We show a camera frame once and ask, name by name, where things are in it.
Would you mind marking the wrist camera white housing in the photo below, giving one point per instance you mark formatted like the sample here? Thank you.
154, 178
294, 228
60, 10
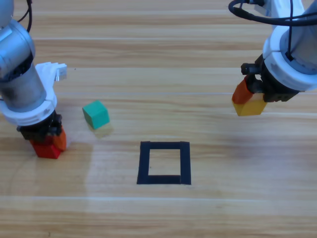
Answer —
275, 7

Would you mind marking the green wooden cube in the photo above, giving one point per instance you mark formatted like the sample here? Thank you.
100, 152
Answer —
95, 114

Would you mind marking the black tape square outline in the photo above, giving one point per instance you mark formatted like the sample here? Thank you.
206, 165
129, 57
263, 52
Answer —
144, 163

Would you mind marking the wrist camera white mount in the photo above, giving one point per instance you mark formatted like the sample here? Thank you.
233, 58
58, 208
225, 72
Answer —
53, 70

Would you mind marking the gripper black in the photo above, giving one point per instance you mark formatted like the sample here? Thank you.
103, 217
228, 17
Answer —
272, 93
39, 131

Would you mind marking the yellow wooden cube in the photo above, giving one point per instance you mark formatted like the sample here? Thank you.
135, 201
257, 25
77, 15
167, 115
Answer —
250, 109

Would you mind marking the red wooden cube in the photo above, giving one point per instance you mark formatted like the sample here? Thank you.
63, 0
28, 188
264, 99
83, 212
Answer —
47, 151

